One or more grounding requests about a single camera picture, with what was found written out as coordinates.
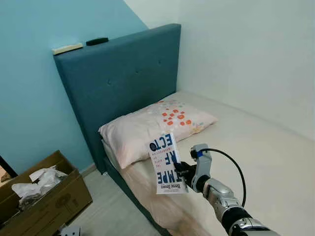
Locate white book with blue letters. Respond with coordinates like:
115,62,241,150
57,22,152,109
148,133,188,195

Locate pink dotted pillow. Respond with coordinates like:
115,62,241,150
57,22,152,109
98,99,219,170

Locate beige mattress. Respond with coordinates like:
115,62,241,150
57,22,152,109
102,90,315,236

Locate blue upholstered headboard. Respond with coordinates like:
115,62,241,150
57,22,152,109
53,23,182,175

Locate brown cardboard box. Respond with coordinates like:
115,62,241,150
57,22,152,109
0,150,93,236

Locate crumpled clear plastic bag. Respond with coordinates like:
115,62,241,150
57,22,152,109
12,166,68,205

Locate white remote control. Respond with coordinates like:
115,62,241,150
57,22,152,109
52,43,84,55

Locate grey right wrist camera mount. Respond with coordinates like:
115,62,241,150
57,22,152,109
190,144,213,191

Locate dark blue door frame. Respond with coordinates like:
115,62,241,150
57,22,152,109
0,155,18,178

